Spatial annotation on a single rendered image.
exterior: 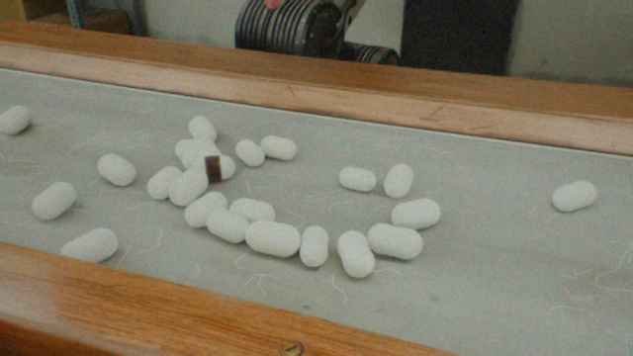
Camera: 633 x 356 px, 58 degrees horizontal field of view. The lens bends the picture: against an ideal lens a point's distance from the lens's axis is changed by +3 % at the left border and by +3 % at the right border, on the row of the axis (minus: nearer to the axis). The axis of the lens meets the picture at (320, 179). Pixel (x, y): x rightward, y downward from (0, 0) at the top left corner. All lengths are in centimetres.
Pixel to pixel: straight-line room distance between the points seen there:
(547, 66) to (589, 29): 20
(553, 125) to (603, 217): 13
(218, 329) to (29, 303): 10
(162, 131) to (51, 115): 13
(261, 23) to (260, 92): 25
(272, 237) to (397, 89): 28
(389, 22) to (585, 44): 78
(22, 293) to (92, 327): 5
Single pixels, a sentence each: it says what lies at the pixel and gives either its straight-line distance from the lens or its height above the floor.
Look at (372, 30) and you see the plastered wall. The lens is 259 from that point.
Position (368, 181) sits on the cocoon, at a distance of 44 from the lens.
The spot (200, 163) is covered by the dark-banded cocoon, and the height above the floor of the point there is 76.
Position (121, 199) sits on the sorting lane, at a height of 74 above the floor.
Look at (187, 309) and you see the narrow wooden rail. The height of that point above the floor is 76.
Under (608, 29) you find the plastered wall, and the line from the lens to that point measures 249.
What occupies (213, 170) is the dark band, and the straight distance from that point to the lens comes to 46.
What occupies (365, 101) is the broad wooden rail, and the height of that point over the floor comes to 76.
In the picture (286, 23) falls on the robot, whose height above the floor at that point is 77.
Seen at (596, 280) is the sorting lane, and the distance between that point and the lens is 40.
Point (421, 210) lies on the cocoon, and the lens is 40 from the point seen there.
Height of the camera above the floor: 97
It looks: 30 degrees down
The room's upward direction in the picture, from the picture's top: straight up
